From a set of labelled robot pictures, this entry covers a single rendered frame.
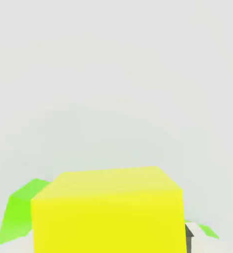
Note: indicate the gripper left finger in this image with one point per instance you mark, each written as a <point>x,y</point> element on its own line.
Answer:
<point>19,246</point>

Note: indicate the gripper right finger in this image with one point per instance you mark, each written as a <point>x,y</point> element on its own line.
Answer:
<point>199,245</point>

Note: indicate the small yellow cube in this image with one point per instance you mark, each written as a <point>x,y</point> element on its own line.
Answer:
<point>108,217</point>

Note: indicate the small green cube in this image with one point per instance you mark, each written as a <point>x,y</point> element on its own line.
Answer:
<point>17,213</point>

